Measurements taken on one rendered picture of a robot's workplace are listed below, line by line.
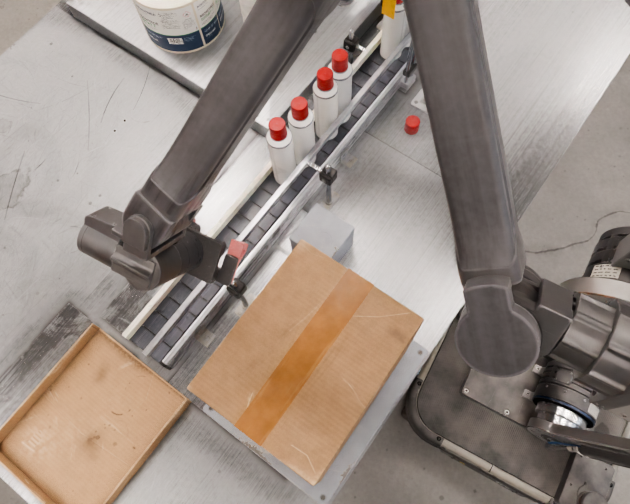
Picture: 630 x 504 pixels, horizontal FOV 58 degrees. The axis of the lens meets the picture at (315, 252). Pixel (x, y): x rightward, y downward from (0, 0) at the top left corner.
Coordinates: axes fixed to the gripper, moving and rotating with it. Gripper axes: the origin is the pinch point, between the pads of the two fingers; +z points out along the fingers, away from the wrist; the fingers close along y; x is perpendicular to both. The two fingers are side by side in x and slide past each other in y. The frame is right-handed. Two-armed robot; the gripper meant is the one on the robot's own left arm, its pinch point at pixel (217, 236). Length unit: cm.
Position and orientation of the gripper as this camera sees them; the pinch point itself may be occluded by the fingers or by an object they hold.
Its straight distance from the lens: 90.5
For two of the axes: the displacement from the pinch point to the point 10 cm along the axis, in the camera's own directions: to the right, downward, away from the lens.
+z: 3.4, -2.4, 9.1
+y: -8.8, -4.2, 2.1
